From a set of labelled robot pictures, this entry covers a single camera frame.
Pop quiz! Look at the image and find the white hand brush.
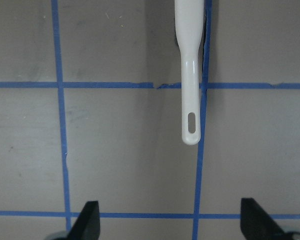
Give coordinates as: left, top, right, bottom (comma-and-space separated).
174, 0, 205, 145

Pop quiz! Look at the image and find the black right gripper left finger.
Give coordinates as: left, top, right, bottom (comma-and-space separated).
66, 201, 101, 240

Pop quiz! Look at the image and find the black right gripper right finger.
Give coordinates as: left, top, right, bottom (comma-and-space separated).
240, 198, 290, 240

